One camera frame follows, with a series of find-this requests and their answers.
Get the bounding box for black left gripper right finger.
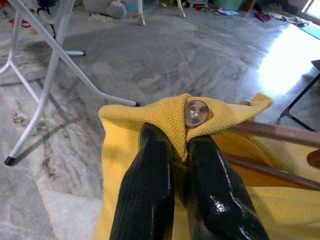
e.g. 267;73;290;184
186;134;271;240

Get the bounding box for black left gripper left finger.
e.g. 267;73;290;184
109;122;175;240

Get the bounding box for yellow shirt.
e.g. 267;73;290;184
93;92;320;240

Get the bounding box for pink plastic clothes hanger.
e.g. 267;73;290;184
184;99;320;192

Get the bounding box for black metal drying rack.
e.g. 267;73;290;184
279;59;320;132

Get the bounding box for grey folding table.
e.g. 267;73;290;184
0;0;141;166

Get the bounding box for beige plastic chair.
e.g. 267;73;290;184
136;0;186;26

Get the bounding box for grey plush toy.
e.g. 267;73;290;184
82;0;128;20

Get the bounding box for white paper sheet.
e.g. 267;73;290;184
217;8;240;16

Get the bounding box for red slippers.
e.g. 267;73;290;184
254;11;272;23

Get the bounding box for blue floor mat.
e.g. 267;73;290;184
298;23;320;41

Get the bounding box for beige sandals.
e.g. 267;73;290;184
272;11;311;27

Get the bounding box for green laundry hamper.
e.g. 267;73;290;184
212;0;245;11

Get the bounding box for brown wooden post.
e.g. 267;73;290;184
241;0;257;12

